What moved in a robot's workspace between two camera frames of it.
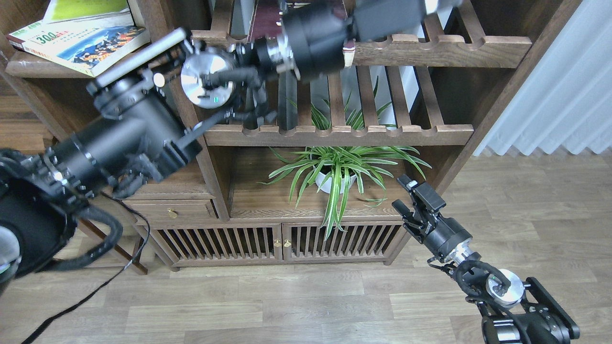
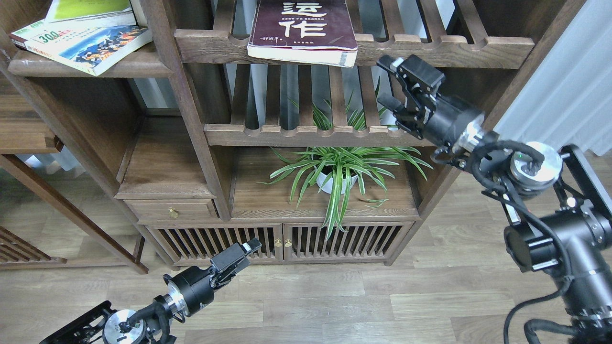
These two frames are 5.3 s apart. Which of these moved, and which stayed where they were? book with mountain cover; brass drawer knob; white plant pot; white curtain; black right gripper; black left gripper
Moved: black left gripper; black right gripper
Stayed: book with mountain cover; white curtain; white plant pot; brass drawer knob
